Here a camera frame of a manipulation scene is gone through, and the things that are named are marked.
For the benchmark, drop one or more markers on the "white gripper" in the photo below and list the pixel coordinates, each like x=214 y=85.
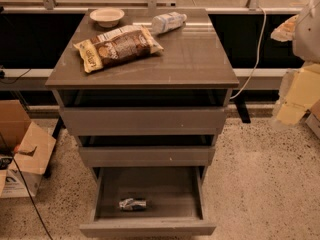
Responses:
x=308 y=37

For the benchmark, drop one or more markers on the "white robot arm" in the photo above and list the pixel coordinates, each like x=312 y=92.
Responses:
x=305 y=43

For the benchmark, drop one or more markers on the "grey top drawer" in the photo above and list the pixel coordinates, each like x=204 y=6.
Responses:
x=89 y=112

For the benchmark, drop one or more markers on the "grey drawer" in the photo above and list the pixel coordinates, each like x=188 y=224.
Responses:
x=175 y=204
x=147 y=151
x=89 y=112

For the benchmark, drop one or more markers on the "grey drawer cabinet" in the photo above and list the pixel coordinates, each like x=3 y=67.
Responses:
x=193 y=58

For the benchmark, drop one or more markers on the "grey bottom drawer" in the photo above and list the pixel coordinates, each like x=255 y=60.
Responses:
x=175 y=204

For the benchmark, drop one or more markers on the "grey middle drawer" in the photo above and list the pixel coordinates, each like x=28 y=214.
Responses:
x=147 y=151

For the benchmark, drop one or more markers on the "cardboard box at right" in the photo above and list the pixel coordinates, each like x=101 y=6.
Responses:
x=313 y=121

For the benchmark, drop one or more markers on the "clear plastic water bottle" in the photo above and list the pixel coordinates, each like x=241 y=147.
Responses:
x=166 y=22

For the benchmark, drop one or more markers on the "brown yellow chip bag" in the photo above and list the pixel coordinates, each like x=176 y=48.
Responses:
x=116 y=47

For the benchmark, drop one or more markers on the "white paper bowl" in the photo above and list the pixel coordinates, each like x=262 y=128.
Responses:
x=107 y=17

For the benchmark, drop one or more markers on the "open cardboard box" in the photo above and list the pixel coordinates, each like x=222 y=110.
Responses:
x=25 y=151

